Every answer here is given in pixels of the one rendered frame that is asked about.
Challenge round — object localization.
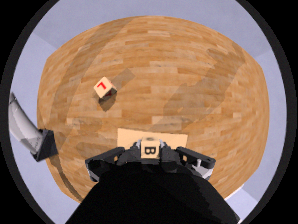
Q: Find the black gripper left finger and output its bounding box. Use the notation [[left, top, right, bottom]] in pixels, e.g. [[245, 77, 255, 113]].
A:
[[85, 139, 142, 182]]

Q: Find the tan flat mat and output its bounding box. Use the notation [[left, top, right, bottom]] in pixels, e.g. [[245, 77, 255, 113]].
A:
[[117, 128, 188, 149]]

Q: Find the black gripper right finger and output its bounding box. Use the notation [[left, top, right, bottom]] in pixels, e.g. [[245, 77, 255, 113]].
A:
[[159, 139, 216, 181]]

